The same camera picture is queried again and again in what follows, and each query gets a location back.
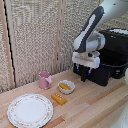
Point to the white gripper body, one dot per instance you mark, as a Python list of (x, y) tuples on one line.
[(86, 60)]

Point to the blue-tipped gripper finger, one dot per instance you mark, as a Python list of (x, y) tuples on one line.
[(78, 68), (89, 71)]

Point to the black air fryer drawer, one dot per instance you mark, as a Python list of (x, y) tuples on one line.
[(100, 76)]

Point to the yellow food piece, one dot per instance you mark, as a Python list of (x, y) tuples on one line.
[(65, 86)]

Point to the white small bowl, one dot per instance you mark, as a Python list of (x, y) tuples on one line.
[(70, 90)]

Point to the white black Franka robot arm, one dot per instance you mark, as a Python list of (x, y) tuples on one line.
[(90, 33)]

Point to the pink plastic cup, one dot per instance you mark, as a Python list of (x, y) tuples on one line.
[(44, 80)]

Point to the yellow rectangular block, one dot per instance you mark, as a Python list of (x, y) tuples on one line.
[(59, 98)]

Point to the white floral rimmed plate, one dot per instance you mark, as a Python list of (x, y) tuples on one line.
[(30, 111)]

